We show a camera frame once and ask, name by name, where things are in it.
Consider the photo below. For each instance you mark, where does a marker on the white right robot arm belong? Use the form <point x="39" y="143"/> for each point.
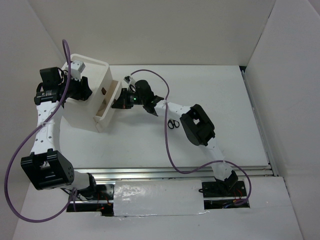
<point x="197" y="126"/>

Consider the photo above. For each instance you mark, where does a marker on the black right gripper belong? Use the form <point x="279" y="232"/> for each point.
<point x="122" y="102"/>

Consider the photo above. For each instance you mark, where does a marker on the white drawer cabinet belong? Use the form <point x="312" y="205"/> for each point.
<point x="83" y="114"/>

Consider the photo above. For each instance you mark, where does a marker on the black handled scissors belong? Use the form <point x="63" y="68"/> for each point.
<point x="172" y="124"/>

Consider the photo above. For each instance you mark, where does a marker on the white drawer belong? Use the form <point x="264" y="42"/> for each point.
<point x="105" y="111"/>

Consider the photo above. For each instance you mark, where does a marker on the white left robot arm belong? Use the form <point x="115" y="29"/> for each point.
<point x="46" y="167"/>

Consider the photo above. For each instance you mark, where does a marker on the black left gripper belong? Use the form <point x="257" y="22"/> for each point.
<point x="84" y="93"/>

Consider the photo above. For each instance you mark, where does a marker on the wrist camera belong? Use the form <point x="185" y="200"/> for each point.
<point x="76" y="69"/>
<point x="130" y="83"/>

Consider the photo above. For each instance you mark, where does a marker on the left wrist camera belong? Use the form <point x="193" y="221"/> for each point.
<point x="76" y="69"/>

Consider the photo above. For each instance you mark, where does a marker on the white foam cover panel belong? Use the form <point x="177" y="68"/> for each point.
<point x="157" y="198"/>

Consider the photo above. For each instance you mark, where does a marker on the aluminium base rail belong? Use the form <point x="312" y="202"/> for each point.
<point x="165" y="173"/>

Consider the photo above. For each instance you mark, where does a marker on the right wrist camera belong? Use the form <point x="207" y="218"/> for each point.
<point x="130" y="83"/>

